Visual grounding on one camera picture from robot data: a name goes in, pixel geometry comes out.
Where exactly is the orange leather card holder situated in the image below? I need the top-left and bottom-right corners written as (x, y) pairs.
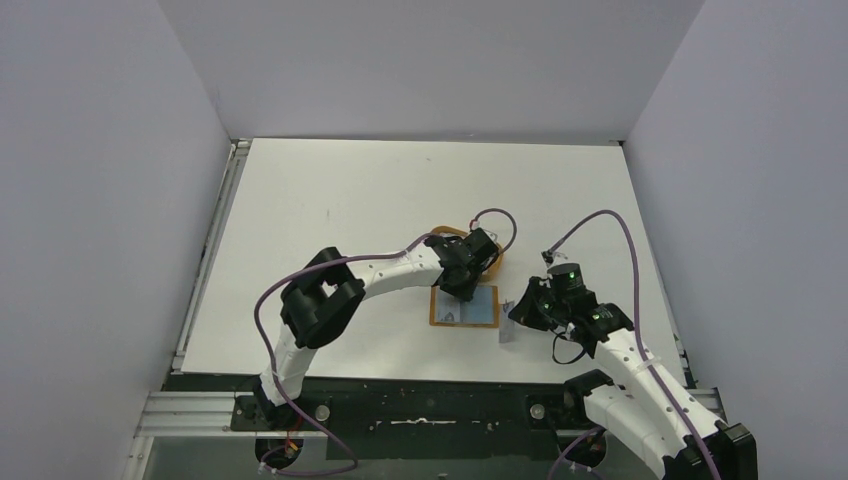
top-left (429, 285), bottom-right (501, 329)

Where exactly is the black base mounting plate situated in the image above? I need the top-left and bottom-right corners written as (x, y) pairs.
top-left (229, 374), bottom-right (628, 468)

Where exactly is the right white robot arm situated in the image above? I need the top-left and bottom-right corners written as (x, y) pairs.
top-left (509, 263), bottom-right (758, 479)

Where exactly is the aluminium side rail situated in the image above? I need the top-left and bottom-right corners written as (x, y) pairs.
top-left (170, 138), bottom-right (253, 374)

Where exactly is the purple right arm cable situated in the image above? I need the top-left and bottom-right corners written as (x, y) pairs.
top-left (541, 209), bottom-right (723, 480)

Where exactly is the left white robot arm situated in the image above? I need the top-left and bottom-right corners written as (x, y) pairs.
top-left (253, 228), bottom-right (506, 429)

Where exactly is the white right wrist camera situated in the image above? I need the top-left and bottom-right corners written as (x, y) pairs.
top-left (541, 250), bottom-right (569, 268)

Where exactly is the tan oval tray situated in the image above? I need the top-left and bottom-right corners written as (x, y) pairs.
top-left (430, 225), bottom-right (503, 283)

